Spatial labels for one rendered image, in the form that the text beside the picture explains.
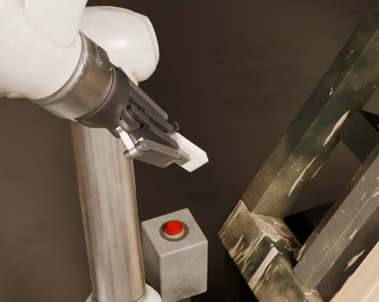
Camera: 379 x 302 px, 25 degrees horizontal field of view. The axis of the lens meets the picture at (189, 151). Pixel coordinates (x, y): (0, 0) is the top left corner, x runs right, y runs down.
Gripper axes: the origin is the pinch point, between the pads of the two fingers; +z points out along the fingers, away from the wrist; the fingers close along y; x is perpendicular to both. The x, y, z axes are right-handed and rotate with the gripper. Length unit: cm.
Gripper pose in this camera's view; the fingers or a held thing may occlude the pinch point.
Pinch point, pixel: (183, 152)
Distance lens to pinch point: 110.9
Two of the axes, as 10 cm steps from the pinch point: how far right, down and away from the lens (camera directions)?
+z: 5.3, 3.7, 7.6
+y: -2.5, -7.9, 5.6
